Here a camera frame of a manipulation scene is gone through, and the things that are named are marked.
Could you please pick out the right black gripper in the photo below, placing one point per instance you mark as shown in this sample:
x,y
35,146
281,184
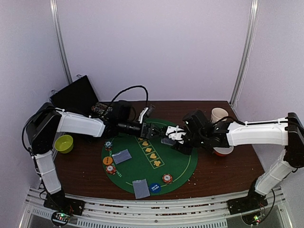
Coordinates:
x,y
181,146

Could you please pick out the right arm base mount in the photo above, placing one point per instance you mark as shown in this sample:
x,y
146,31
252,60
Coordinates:
x,y
247,203

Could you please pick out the round green poker mat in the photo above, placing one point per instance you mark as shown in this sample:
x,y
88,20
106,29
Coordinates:
x,y
150,160

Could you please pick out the front aluminium rail frame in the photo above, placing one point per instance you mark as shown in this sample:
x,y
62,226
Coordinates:
x,y
204,212

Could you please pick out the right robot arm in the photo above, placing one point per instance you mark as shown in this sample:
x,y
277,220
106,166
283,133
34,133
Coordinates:
x,y
229,132

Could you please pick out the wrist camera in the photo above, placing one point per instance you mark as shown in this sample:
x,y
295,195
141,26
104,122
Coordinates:
x,y
175,133
145,113

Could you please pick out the dealt blue playing cards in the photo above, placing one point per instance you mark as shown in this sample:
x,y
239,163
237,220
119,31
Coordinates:
x,y
121,156

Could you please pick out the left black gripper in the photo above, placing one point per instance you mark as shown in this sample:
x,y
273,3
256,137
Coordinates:
x,y
149,135

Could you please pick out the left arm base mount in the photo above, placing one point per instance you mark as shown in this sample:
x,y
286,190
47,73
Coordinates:
x,y
63,204

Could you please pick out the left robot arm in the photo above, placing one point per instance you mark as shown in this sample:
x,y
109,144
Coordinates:
x,y
41,129

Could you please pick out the orange big blind button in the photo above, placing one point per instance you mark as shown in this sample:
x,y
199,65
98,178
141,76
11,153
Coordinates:
x,y
107,160

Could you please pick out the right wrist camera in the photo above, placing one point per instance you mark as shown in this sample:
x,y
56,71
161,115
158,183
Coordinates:
x,y
175,133

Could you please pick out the red poker chip stack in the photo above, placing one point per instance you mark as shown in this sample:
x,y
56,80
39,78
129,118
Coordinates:
x,y
167,178

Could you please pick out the cream mug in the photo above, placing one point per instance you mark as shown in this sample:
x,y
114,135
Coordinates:
x,y
217,114

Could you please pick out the black poker chip case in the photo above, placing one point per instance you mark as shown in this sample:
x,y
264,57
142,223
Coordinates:
x,y
78,97

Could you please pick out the blue small blind button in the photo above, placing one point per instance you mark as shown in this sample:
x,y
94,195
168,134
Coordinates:
x,y
155,187

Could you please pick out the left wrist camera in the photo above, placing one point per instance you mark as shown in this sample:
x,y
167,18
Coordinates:
x,y
145,113

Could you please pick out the teal white chip stack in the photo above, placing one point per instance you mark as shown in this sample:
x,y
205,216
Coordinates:
x,y
108,145

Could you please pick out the lime green bowl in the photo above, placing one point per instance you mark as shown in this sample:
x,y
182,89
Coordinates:
x,y
64,144

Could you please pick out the grey card deck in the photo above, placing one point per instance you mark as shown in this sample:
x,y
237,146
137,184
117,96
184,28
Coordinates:
x,y
167,141

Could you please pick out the white orange bowl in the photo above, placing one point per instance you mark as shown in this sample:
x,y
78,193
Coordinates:
x,y
222,152

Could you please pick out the right aluminium frame post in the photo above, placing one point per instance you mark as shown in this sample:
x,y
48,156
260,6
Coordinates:
x,y
251,29

